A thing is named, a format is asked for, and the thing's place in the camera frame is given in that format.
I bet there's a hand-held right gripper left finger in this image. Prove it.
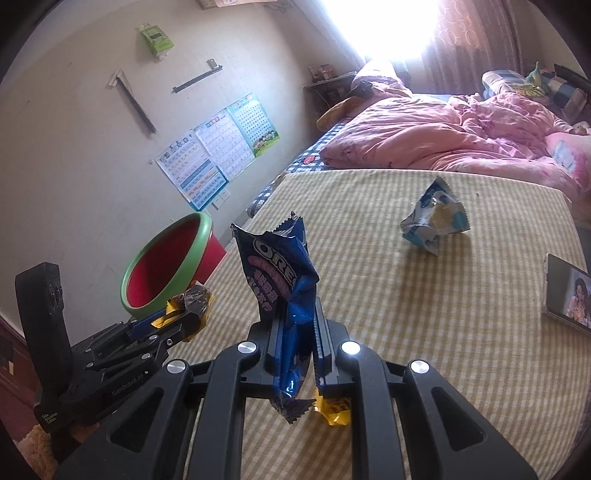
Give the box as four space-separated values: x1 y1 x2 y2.
55 320 296 480

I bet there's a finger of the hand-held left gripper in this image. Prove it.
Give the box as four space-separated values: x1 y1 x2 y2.
85 311 199 370
71 316 162 358

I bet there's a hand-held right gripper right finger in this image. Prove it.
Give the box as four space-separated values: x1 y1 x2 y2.
311 298 539 480

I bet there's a red basin with green rim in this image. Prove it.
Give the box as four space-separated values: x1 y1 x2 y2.
121 212 227 319

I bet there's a yellow and brown wrapper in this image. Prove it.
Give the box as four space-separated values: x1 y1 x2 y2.
152 281 215 342

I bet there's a blue cookie packet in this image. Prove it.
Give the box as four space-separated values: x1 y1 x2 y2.
230 211 321 424

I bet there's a yellow checked mat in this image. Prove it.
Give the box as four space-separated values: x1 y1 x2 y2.
60 168 587 480

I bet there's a blue and white snack wrapper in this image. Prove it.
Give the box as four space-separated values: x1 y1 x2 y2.
400 178 471 256

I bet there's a blue checked bed sheet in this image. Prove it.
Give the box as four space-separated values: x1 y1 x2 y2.
247 117 352 217

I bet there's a pink quilt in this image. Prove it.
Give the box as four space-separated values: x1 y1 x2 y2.
320 60 591 195

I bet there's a yellow brown pillow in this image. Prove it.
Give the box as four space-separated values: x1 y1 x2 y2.
316 95 363 130

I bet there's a dark bedside table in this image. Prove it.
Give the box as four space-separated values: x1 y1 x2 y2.
302 69 358 118

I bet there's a white smartphone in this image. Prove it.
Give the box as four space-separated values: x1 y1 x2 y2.
541 253 591 329

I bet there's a pink printed pillow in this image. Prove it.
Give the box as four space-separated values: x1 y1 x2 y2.
545 131 591 185

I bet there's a white and blue pillow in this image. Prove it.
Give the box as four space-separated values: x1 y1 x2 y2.
481 69 532 95

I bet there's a patterned brown curtain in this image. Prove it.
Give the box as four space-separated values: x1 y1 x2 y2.
429 0 527 95

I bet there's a yellow green plush toy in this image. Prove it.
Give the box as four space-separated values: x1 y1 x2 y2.
522 62 557 97

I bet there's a patchwork checked cushion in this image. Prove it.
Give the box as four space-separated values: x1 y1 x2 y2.
547 74 591 123

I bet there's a blue chart wall poster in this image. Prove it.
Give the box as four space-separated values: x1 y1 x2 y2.
154 129 229 212

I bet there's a white chart wall poster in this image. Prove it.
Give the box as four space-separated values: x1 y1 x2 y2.
194 108 257 181

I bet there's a green chart wall poster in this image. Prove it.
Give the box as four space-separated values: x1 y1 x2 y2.
226 92 281 158

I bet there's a metal bracket with black rod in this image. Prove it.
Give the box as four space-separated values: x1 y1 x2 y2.
107 69 157 136

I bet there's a black wall bar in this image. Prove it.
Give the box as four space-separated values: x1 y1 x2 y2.
172 58 223 94

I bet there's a green wall box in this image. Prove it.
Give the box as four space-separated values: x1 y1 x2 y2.
140 21 175 61

